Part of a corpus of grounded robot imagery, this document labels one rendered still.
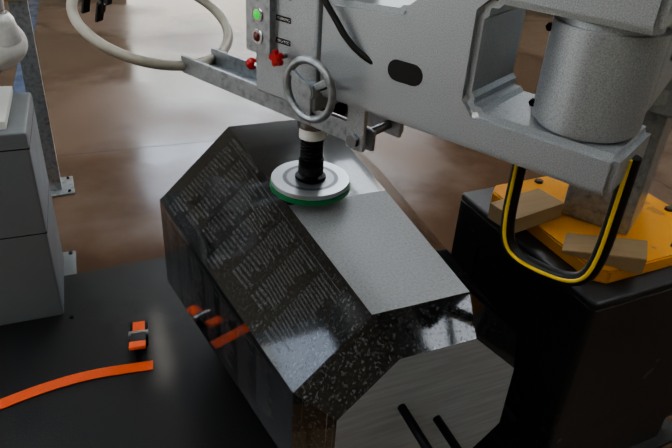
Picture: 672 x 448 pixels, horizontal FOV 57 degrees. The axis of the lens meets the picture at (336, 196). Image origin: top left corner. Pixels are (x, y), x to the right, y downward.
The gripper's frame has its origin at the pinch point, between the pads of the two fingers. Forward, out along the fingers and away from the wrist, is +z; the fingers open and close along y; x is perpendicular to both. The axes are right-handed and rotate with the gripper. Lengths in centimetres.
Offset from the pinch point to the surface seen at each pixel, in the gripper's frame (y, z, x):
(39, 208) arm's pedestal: 9, 68, -28
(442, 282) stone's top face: 135, -19, -38
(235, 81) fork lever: 63, -19, -17
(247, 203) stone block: 80, 11, -23
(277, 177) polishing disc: 86, -4, -24
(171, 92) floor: -83, 179, 186
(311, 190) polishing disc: 96, -8, -25
